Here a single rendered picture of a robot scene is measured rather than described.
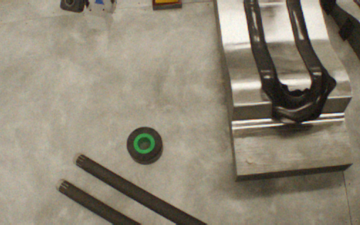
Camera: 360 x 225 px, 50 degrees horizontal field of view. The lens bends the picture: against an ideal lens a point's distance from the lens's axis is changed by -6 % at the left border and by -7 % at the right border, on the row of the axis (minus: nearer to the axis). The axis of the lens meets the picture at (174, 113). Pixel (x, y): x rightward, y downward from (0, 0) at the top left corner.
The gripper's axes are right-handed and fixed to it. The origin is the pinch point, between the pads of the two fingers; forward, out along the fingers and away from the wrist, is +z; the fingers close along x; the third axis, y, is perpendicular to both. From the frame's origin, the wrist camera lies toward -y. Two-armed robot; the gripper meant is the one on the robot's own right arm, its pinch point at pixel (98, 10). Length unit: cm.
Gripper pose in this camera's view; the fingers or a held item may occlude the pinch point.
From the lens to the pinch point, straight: 96.2
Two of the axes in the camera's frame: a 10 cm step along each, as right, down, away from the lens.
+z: 0.5, 3.8, 9.2
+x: -9.6, -2.4, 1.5
